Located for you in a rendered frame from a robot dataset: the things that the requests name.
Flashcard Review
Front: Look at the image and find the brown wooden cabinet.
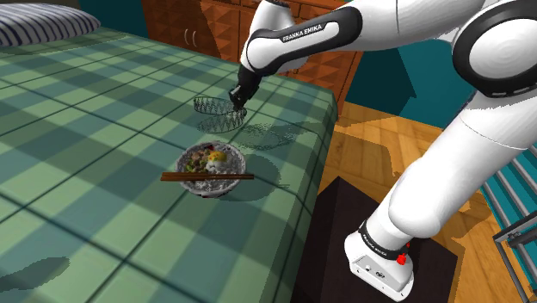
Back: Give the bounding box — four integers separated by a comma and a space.
140, 0, 365, 117

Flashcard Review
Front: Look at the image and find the patterned bowl of food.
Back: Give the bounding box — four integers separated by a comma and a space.
175, 141, 248, 199

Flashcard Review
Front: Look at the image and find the brown wooden chopstick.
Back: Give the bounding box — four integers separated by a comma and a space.
160, 176, 256, 182
161, 171, 255, 178

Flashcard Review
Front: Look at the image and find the bed with green plaid cover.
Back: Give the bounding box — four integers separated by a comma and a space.
0, 27, 339, 303

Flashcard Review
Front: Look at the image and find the dark robot stand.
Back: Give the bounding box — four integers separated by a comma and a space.
290, 176, 460, 303

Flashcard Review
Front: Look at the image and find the blue white striped pillow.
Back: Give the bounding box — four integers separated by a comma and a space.
0, 3, 102, 47

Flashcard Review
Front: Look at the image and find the grey metal rack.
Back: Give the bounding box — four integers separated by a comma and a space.
479, 142, 537, 303

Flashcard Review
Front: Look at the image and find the round wire basket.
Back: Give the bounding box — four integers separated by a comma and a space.
193, 96, 248, 134

